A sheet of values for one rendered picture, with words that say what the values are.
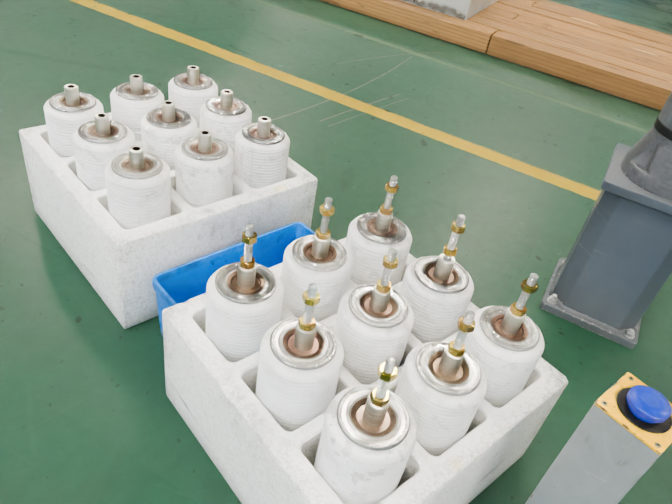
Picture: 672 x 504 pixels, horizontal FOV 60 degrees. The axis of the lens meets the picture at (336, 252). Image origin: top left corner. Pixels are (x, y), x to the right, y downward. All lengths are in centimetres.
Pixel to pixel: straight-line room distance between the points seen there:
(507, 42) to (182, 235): 184
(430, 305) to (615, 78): 183
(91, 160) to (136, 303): 24
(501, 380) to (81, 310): 69
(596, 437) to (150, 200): 67
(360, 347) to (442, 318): 14
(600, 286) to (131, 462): 86
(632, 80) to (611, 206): 141
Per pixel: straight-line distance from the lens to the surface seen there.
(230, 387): 71
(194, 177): 97
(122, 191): 92
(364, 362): 73
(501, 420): 76
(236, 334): 73
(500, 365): 74
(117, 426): 91
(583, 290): 121
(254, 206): 101
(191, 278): 98
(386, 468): 61
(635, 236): 114
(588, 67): 250
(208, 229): 98
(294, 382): 64
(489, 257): 131
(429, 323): 80
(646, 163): 112
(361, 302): 73
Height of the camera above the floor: 74
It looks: 38 degrees down
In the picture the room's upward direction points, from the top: 11 degrees clockwise
